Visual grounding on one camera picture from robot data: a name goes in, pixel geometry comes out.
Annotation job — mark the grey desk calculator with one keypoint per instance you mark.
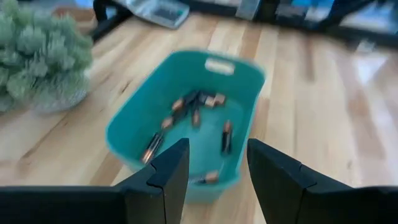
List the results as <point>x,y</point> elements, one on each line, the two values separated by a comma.
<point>164,14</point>

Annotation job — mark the black curved clamp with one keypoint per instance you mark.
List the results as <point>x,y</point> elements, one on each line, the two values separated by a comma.
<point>105,18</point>

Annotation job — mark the teal plastic bin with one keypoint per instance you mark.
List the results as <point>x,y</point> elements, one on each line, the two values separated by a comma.
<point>140,109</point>

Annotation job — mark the black aluminium table frame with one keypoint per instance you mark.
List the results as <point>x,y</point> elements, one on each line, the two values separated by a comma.
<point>326,26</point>

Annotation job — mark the green plant in white pot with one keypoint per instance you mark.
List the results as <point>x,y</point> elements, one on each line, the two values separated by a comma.
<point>37,56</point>

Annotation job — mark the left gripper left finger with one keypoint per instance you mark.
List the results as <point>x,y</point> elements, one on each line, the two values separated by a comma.
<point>77,207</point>

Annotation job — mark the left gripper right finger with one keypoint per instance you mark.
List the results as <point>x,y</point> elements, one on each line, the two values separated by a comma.
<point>326,207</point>

